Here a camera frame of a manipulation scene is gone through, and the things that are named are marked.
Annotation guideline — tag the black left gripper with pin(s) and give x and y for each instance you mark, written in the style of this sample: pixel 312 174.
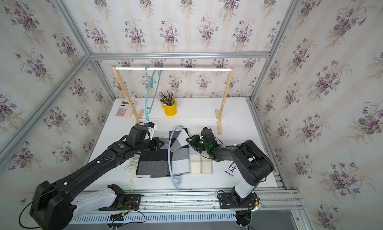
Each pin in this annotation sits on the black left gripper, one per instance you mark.
pixel 156 142

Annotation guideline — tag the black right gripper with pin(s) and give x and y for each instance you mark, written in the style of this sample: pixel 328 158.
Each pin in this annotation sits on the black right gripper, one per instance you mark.
pixel 193 141

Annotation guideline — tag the black white checkered scarf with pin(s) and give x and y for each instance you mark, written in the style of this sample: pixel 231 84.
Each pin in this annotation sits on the black white checkered scarf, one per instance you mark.
pixel 156 164

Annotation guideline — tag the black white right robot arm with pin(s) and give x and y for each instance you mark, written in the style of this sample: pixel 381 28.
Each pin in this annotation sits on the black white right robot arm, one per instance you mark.
pixel 253 165

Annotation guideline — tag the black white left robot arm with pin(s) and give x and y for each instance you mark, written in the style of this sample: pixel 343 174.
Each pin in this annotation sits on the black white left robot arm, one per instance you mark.
pixel 55 205

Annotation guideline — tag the blue cream plaid scarf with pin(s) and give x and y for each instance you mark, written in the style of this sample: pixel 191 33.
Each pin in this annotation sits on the blue cream plaid scarf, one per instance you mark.
pixel 200 165

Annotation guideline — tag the yellow pencil bucket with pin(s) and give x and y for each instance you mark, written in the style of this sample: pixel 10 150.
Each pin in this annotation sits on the yellow pencil bucket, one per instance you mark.
pixel 170 111

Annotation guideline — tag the bunch of pencils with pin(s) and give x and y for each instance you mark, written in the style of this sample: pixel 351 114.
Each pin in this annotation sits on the bunch of pencils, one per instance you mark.
pixel 166 98

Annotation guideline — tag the pink calculator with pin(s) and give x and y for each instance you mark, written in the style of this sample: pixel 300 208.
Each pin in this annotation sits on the pink calculator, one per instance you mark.
pixel 124 110

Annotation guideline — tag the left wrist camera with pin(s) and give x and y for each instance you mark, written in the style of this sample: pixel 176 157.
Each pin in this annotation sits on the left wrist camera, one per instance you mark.
pixel 151 128

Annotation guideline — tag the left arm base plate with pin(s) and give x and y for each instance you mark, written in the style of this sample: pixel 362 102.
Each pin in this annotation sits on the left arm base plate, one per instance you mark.
pixel 124 202

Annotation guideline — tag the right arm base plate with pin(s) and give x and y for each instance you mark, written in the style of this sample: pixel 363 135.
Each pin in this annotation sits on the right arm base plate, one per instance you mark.
pixel 232 201

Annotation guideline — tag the aluminium frame rail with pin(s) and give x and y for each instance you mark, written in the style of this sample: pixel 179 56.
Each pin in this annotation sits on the aluminium frame rail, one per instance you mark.
pixel 198 200

